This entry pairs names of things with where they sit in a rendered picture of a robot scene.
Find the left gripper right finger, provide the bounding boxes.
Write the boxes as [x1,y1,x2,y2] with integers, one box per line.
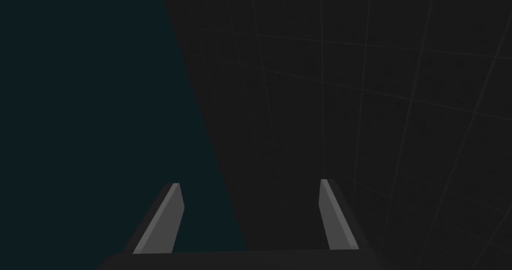
[318,178,371,251]

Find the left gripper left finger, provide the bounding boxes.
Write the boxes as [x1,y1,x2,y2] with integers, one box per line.
[121,182,186,255]

